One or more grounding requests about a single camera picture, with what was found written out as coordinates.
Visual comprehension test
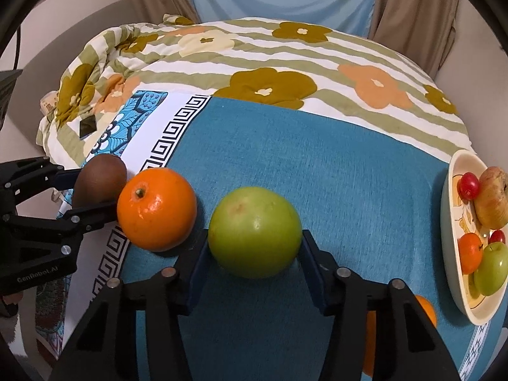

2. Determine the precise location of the red cherry tomato front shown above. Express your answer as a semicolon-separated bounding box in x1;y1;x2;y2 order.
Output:
488;230;506;244

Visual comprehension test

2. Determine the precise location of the brown kiwi fruit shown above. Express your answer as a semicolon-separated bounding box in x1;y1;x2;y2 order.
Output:
71;154;127;208

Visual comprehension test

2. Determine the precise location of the red cherry tomato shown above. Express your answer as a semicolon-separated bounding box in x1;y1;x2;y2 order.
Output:
457;172;480;200
488;230;506;244

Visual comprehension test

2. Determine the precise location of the red cherry tomato back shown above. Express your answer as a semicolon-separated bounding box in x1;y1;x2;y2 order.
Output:
457;172;480;200

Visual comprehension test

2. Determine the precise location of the green apple in bowl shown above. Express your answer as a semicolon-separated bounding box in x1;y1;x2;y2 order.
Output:
474;242;507;296

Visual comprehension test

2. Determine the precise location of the left human hand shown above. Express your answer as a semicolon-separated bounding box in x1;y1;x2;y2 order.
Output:
0;291;23;318

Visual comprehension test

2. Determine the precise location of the cream fruit bowl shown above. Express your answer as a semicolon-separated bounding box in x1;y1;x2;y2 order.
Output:
440;150;507;326

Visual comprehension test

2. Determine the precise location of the small tangerine in bowl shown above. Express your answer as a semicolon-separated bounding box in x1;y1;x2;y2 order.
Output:
458;232;483;274

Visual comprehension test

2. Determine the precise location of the small orange tangerine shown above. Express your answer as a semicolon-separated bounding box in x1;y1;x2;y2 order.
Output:
363;295;438;377

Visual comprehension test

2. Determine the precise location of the floral striped quilt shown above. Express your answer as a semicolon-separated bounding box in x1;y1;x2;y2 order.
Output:
36;15;472;169

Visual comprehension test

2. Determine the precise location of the green apple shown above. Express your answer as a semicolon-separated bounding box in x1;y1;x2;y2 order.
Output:
474;242;507;296
208;187;302;279

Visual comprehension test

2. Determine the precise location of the right beige curtain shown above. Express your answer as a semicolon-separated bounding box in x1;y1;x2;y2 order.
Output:
369;0;459;78

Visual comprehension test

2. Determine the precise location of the large orange with stem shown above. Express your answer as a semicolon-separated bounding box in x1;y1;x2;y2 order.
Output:
117;168;197;252

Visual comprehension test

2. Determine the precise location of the yellow red apple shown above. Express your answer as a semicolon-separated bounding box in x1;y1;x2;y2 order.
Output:
474;166;507;230

